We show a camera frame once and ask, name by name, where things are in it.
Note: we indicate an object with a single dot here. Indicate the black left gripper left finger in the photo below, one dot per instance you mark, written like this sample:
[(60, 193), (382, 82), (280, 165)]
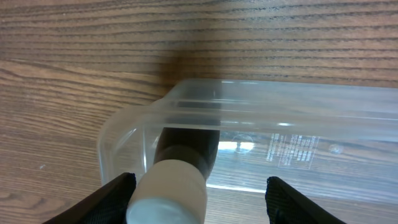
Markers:
[(107, 205)]

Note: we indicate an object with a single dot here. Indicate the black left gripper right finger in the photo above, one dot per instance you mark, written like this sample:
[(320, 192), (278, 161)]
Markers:
[(286, 205)]

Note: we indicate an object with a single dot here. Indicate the dark bottle white cap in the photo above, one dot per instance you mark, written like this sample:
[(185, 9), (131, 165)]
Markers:
[(173, 190)]

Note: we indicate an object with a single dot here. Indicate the clear plastic container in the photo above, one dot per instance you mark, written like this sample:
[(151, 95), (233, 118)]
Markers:
[(328, 141)]

